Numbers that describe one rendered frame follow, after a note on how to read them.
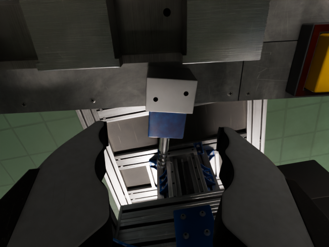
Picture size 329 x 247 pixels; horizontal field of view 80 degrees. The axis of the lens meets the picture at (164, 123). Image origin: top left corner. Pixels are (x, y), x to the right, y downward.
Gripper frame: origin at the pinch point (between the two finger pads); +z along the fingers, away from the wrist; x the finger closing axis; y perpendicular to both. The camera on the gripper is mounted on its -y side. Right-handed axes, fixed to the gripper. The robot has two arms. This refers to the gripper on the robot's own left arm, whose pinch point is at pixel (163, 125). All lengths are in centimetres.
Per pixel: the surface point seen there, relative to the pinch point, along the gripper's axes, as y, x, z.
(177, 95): 1.3, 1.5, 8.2
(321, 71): -1.5, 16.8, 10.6
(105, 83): 2.2, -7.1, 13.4
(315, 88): 0.4, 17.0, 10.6
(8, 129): 60, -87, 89
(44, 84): 2.7, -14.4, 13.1
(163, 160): 11.4, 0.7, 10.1
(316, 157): 74, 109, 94
